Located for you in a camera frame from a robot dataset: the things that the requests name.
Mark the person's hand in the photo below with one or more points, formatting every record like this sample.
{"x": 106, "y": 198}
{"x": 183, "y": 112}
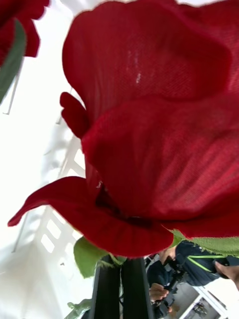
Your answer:
{"x": 157, "y": 292}

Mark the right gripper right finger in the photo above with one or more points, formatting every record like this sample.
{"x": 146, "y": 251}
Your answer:
{"x": 137, "y": 291}

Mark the red rose with green stem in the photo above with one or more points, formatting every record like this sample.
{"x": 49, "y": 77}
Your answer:
{"x": 23, "y": 37}
{"x": 154, "y": 124}

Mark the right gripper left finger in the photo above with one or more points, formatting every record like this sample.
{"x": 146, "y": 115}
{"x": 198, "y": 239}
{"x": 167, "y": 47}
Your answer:
{"x": 107, "y": 294}

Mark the person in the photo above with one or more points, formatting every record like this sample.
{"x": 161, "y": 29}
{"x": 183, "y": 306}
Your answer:
{"x": 199, "y": 269}

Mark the black hand-held device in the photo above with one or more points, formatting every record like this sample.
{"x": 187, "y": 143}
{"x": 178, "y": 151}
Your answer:
{"x": 173, "y": 279}

